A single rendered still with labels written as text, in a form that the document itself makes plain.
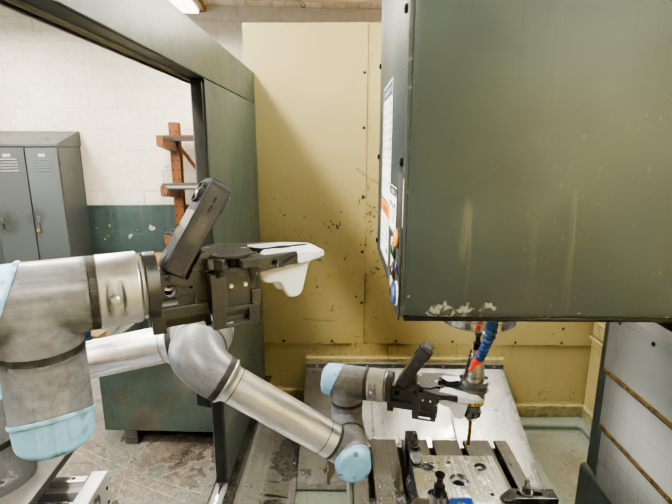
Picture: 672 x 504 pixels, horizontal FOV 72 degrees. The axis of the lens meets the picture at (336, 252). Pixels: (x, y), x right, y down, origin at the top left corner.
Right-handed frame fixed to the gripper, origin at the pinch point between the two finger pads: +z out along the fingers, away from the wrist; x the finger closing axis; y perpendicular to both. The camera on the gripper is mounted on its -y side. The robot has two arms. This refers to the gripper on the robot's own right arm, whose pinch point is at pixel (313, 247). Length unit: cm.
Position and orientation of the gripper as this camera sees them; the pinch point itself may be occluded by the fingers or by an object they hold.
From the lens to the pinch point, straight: 57.5
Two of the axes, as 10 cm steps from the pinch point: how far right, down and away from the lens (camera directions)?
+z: 8.7, -1.1, 4.7
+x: 4.8, 1.9, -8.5
